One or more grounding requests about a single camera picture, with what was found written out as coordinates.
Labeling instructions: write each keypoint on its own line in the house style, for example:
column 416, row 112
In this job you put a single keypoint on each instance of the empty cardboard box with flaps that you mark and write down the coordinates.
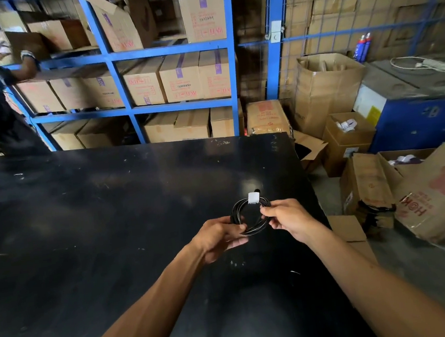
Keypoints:
column 314, row 145

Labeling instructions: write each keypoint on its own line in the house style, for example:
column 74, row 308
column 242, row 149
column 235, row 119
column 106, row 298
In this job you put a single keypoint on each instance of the cardboard box with red print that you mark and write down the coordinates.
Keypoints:
column 266, row 117

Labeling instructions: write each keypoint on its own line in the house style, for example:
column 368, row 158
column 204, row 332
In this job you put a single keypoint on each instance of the white latch plate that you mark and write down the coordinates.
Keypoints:
column 275, row 32

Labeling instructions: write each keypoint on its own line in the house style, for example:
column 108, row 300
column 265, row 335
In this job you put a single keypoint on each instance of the small open cardboard box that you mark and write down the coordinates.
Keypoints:
column 338, row 151

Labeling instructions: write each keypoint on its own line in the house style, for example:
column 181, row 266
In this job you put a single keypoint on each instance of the tall open cardboard box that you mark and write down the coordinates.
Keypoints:
column 325, row 93

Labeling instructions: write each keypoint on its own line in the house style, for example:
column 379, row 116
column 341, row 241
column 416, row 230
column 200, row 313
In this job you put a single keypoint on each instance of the person's left hand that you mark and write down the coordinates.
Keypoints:
column 215, row 239

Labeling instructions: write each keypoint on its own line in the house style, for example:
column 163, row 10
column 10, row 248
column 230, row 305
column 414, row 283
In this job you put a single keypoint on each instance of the white tape strip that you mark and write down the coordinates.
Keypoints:
column 253, row 198

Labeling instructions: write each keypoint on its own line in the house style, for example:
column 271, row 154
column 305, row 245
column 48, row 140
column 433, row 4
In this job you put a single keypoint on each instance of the blue metal shelf rack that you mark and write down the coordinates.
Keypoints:
column 172, row 49

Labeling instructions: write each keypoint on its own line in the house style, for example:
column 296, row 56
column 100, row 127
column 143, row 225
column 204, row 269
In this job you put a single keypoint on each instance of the rows of brown cardboard boxes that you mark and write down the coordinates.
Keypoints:
column 180, row 78

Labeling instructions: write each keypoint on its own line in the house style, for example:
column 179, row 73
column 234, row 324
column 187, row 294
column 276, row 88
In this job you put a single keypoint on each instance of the person's right forearm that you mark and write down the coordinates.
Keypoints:
column 375, row 289

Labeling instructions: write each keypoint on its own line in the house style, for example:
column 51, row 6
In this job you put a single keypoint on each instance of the large cardboard box red label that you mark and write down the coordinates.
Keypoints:
column 437, row 200

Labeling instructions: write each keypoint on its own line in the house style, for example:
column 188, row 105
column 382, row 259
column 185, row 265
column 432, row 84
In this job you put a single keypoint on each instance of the torn open cardboard box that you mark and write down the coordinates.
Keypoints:
column 123, row 31

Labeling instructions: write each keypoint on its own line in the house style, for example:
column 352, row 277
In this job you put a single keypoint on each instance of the white paper strips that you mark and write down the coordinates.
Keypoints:
column 402, row 160

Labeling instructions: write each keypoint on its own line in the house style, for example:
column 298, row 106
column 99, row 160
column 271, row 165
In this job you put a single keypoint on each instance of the crumpled white paper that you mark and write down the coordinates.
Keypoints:
column 347, row 125

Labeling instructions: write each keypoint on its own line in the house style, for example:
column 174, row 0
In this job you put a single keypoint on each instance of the person's right hand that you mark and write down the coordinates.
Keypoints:
column 290, row 218

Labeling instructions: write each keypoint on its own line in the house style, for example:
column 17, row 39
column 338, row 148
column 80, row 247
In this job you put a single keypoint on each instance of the white power strip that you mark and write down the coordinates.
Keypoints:
column 438, row 64

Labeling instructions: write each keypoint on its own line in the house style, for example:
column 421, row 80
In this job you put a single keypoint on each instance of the wide open cardboard box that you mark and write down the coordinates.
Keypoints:
column 391, row 169

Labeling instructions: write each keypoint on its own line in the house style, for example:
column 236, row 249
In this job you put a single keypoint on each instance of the cardboard box with white label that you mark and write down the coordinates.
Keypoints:
column 368, row 179

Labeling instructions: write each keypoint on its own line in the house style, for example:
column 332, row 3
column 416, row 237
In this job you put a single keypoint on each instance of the flat cardboard box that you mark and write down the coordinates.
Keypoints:
column 348, row 229

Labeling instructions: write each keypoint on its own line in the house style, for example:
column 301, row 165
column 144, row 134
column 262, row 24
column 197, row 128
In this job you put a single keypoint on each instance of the person's left forearm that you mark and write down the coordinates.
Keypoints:
column 150, row 318

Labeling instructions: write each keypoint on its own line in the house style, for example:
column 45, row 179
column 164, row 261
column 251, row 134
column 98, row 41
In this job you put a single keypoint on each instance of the blue machine with grey top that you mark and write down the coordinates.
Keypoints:
column 418, row 124

